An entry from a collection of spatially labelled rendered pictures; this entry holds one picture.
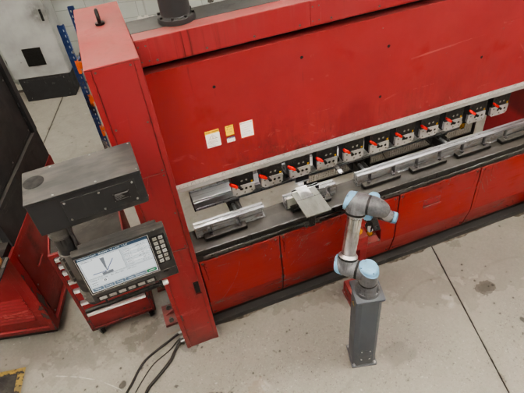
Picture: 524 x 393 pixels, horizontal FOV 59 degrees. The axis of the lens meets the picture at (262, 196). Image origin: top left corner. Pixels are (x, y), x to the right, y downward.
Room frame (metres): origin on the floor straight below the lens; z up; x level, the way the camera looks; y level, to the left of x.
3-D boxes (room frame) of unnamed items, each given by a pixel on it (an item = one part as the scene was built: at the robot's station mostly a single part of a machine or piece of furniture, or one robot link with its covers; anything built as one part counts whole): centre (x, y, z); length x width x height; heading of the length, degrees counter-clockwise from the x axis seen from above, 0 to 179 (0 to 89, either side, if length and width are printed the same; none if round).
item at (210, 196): (2.87, -0.60, 0.93); 2.30 x 0.14 x 0.10; 105
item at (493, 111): (2.90, -1.81, 1.23); 0.15 x 0.09 x 0.17; 105
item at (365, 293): (1.72, -0.57, 0.82); 0.15 x 0.15 x 0.10
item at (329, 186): (2.49, -0.34, 0.92); 0.39 x 0.06 x 0.10; 105
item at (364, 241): (2.23, -0.67, 0.75); 0.20 x 0.16 x 0.18; 101
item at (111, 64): (2.39, 0.70, 1.15); 0.85 x 0.25 x 2.30; 15
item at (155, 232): (1.63, 0.72, 1.42); 0.45 x 0.12 x 0.36; 108
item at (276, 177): (2.42, -0.07, 1.23); 0.15 x 0.09 x 0.17; 105
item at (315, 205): (2.34, -0.33, 1.00); 0.26 x 0.18 x 0.01; 15
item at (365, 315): (1.72, -0.57, 0.39); 0.18 x 0.18 x 0.77; 2
